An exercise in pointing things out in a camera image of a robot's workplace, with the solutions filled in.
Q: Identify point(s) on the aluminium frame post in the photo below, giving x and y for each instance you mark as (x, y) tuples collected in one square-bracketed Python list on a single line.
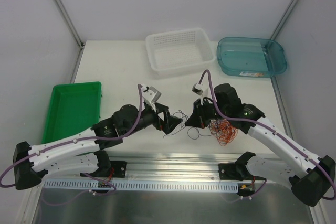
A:
[(65, 16), (284, 18)]

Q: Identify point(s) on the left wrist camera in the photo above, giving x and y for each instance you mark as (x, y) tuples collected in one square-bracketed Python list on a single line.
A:
[(150, 96)]

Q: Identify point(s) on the white perforated basket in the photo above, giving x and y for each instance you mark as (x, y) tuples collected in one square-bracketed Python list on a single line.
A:
[(179, 52)]

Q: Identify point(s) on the white slotted cable duct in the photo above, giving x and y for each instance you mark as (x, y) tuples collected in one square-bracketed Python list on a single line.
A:
[(141, 185)]

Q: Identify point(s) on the left aluminium frame post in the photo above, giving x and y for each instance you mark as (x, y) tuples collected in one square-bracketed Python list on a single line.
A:
[(65, 16)]

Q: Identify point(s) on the green plastic tray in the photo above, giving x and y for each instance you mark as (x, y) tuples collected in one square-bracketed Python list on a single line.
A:
[(72, 109)]

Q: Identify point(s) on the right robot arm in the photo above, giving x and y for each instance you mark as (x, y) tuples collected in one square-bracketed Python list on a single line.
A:
[(306, 174)]

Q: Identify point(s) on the right aluminium frame post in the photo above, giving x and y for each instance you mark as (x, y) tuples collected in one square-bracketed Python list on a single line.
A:
[(284, 18)]

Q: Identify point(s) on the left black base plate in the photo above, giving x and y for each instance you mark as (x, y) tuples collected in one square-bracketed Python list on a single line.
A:
[(118, 169)]

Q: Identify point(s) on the teal transparent container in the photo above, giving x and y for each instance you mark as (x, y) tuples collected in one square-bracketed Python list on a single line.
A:
[(251, 57)]

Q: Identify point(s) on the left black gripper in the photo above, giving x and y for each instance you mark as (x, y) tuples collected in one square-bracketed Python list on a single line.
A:
[(160, 118)]

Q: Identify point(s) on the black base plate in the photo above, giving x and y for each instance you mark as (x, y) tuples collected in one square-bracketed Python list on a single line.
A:
[(118, 169), (225, 172)]

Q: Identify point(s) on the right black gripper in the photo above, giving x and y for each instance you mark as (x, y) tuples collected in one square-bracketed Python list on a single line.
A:
[(199, 114)]

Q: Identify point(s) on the aluminium mounting rail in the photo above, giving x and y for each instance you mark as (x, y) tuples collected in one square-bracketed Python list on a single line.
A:
[(168, 163)]

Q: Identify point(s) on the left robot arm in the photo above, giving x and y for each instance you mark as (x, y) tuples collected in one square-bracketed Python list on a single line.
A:
[(85, 151)]

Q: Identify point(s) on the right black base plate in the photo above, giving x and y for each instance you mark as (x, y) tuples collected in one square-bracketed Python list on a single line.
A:
[(225, 172)]

